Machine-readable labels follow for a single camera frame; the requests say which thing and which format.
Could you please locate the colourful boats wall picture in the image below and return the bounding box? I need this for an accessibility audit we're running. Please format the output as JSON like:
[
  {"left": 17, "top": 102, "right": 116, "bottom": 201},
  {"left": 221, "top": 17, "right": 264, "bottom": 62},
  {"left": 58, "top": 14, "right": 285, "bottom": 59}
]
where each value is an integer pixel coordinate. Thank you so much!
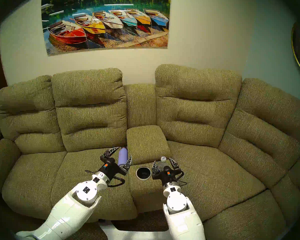
[{"left": 41, "top": 0, "right": 171, "bottom": 56}]

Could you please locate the steel cup holder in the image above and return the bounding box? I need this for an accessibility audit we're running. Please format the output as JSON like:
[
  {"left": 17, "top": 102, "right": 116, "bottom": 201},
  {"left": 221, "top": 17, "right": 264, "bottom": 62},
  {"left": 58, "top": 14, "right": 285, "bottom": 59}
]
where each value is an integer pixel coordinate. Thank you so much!
[{"left": 136, "top": 166, "right": 152, "bottom": 181}]

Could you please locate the green sofa console lid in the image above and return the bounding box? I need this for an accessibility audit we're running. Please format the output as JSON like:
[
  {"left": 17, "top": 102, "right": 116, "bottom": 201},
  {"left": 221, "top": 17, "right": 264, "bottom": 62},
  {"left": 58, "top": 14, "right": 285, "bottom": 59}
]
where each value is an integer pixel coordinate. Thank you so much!
[{"left": 127, "top": 125, "right": 171, "bottom": 166}]

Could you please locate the clear plastic water bottle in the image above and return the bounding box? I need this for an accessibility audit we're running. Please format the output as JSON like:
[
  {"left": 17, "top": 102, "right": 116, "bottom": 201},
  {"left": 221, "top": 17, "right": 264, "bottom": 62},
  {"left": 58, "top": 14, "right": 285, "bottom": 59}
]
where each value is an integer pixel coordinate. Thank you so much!
[{"left": 157, "top": 156, "right": 169, "bottom": 169}]

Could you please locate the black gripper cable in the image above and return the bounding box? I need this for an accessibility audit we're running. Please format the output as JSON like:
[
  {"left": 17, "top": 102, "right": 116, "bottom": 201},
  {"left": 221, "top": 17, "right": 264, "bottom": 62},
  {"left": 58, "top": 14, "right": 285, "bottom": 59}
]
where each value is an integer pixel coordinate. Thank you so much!
[
  {"left": 176, "top": 171, "right": 188, "bottom": 186},
  {"left": 85, "top": 169, "right": 125, "bottom": 187}
]

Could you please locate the purple bottle with black cap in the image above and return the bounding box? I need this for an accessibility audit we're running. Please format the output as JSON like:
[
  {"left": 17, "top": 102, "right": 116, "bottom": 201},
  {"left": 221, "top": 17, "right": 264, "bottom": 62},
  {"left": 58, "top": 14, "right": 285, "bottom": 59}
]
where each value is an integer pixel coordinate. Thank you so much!
[{"left": 117, "top": 146, "right": 128, "bottom": 167}]

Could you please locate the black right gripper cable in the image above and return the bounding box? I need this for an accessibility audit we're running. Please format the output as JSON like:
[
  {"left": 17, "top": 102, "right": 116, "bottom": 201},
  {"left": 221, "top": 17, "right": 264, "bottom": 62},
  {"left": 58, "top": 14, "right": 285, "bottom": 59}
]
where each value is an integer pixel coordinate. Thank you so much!
[{"left": 176, "top": 171, "right": 188, "bottom": 186}]

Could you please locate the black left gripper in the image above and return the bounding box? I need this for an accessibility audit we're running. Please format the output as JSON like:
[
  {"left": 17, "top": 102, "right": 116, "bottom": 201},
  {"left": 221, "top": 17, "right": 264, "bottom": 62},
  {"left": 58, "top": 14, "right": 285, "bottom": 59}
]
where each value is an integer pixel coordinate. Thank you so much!
[{"left": 98, "top": 147, "right": 133, "bottom": 181}]

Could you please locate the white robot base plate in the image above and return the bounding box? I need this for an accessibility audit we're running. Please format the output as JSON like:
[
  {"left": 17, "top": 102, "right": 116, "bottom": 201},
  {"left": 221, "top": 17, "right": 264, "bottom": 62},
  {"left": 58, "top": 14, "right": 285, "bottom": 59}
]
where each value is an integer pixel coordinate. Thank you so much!
[{"left": 99, "top": 219, "right": 170, "bottom": 240}]

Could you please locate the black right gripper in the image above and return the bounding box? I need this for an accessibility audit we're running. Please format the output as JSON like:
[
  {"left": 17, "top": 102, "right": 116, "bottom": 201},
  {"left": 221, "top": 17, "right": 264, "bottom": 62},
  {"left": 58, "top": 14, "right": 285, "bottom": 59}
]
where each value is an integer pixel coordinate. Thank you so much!
[{"left": 152, "top": 158, "right": 184, "bottom": 187}]

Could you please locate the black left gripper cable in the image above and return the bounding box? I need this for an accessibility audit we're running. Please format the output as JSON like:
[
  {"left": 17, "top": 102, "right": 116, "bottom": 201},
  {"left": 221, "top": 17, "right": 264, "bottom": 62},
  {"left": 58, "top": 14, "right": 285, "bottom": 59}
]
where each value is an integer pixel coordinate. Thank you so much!
[{"left": 85, "top": 169, "right": 125, "bottom": 187}]

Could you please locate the green fabric sectional sofa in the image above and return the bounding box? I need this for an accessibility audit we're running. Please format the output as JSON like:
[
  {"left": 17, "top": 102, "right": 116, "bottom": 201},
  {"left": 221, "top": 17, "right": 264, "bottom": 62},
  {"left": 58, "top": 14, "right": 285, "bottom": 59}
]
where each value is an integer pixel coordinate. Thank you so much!
[{"left": 0, "top": 64, "right": 300, "bottom": 240}]

